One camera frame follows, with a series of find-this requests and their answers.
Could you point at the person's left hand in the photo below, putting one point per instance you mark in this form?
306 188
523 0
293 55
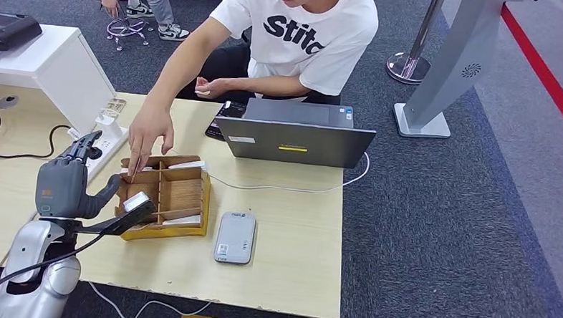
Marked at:
213 87

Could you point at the person's right hand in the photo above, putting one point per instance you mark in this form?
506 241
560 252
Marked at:
151 128

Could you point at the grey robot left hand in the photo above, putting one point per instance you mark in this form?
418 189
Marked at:
61 188

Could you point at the wooden card organizer box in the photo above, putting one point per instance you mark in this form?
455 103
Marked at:
182 196

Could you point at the person's left forearm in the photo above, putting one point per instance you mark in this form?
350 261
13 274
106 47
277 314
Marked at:
270 85

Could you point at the person's right forearm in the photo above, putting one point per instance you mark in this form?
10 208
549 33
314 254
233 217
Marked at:
176 77

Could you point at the white card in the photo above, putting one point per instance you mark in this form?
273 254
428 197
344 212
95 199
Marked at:
145 170
187 165

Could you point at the black smartphone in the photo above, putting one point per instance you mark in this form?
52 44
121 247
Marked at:
216 124

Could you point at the clear plastic item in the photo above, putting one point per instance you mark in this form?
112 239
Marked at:
116 105

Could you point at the white charger plug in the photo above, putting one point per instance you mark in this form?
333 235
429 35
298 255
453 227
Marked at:
108 124

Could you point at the white power strip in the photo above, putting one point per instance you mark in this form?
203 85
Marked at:
108 148

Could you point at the grey laptop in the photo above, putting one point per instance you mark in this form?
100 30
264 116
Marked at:
291 144

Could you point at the grey desk grommet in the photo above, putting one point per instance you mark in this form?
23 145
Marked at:
7 102

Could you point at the chrome stool base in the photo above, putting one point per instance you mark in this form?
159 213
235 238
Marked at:
123 27

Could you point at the black controller device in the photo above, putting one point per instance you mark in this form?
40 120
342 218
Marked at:
11 31

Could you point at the grey kiosk stand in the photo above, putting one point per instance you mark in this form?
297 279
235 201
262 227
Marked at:
452 56

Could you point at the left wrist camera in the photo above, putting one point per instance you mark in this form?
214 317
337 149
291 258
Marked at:
134 208

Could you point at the chrome stanchion post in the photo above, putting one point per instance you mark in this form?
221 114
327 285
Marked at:
411 66

